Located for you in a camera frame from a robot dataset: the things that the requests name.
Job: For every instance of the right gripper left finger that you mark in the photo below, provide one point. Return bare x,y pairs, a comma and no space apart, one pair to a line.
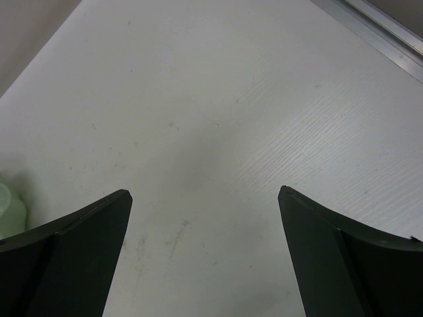
65,267

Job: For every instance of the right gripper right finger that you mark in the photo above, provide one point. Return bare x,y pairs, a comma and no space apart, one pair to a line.
346,268

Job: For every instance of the green scalloped fruit bowl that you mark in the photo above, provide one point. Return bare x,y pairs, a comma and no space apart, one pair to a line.
13,210

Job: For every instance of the aluminium frame rail right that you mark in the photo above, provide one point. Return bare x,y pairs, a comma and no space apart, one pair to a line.
393,28

